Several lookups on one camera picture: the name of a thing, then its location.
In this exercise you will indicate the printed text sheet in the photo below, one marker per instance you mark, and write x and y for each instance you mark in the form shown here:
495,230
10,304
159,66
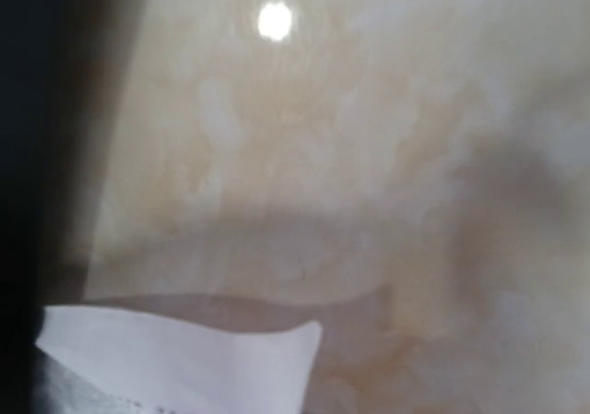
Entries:
173,366

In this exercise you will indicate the black folder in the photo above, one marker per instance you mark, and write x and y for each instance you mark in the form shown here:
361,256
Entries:
63,69

